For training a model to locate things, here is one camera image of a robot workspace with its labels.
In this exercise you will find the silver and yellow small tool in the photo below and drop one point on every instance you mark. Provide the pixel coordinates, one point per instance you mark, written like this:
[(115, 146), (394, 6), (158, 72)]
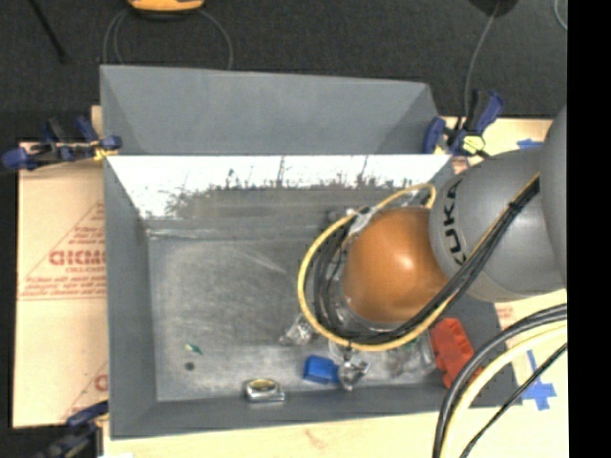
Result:
[(263, 391)]

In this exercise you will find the blue block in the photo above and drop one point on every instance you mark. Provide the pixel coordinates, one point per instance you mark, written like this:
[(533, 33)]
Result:
[(319, 369)]

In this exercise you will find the grey metal bin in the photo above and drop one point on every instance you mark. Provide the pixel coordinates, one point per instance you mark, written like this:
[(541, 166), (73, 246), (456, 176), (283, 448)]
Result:
[(215, 279)]

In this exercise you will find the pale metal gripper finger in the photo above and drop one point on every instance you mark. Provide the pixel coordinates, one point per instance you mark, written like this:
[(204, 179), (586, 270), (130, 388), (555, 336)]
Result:
[(353, 372), (299, 332)]

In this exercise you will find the clear plastic thing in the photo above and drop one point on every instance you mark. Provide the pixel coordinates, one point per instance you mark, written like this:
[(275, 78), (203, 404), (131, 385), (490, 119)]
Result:
[(416, 360)]

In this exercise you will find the small green scrap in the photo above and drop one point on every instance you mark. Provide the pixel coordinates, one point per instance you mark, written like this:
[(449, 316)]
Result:
[(194, 349)]

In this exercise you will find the brown cardboard board red print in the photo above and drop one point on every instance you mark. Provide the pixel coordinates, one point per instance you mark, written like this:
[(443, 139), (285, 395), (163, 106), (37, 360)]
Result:
[(57, 351)]

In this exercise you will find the red plastic block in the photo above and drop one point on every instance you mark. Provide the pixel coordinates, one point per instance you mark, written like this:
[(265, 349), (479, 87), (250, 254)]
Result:
[(451, 351)]

